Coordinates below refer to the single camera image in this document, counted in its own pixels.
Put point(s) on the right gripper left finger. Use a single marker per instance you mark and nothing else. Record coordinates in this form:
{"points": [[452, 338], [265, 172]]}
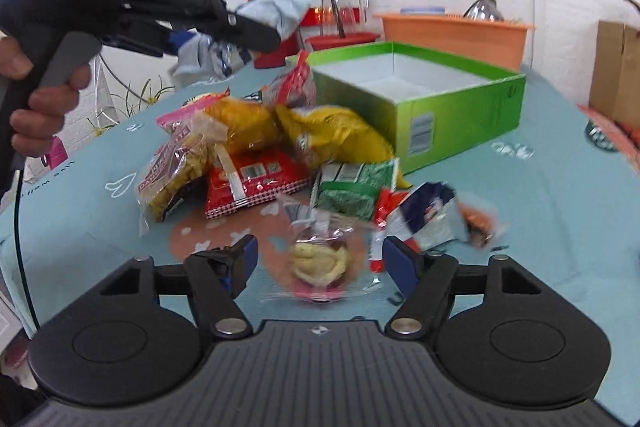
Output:
{"points": [[216, 278]]}

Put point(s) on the teal tablecloth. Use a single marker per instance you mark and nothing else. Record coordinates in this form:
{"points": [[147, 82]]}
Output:
{"points": [[570, 214]]}

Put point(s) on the brown cardboard box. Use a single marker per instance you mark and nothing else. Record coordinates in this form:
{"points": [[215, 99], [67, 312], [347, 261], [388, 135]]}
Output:
{"points": [[614, 89]]}

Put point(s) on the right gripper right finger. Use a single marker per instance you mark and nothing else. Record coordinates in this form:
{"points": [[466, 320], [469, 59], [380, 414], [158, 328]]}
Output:
{"points": [[425, 283]]}

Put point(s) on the clear yellow pastry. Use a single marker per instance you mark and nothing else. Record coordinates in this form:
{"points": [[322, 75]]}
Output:
{"points": [[319, 256]]}

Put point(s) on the clear bag yellow chips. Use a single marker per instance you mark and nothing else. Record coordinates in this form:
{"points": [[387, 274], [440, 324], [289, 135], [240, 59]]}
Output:
{"points": [[184, 158]]}

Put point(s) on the red checkered snack pack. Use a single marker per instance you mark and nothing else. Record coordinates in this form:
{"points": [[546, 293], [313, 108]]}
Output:
{"points": [[251, 178]]}

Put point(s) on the orange plastic basin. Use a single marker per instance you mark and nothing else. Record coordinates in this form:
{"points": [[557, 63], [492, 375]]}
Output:
{"points": [[497, 43]]}

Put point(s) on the person's left hand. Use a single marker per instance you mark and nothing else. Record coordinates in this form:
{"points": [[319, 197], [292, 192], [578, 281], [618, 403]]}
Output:
{"points": [[35, 126]]}

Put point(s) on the green snack packet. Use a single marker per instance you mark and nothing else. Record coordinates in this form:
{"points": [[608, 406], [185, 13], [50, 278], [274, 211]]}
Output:
{"points": [[353, 190]]}

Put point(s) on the small red plastic basket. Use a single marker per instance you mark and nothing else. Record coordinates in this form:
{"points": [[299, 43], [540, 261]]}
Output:
{"points": [[334, 41]]}

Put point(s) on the steel bowl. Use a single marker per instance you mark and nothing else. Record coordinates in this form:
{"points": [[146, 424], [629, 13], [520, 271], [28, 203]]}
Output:
{"points": [[484, 10]]}

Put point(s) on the orange yellow snack bag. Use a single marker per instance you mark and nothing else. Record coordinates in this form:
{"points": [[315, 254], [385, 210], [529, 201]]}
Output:
{"points": [[250, 125]]}

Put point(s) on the round tin blue lid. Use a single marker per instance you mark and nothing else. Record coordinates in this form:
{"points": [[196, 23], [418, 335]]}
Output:
{"points": [[423, 10]]}

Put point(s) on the blue white snack packet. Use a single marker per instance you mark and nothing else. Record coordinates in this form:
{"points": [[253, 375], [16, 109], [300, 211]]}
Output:
{"points": [[428, 217]]}

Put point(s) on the green cardboard box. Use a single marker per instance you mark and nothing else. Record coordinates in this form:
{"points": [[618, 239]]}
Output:
{"points": [[429, 105]]}

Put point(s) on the red clear snack bag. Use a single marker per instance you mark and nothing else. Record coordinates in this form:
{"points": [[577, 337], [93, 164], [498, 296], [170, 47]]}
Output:
{"points": [[295, 88]]}

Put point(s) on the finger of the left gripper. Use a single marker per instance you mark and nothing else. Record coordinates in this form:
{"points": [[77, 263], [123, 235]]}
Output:
{"points": [[249, 34]]}

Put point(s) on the clear glass pitcher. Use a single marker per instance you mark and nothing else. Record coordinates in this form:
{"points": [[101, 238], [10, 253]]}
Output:
{"points": [[342, 18]]}

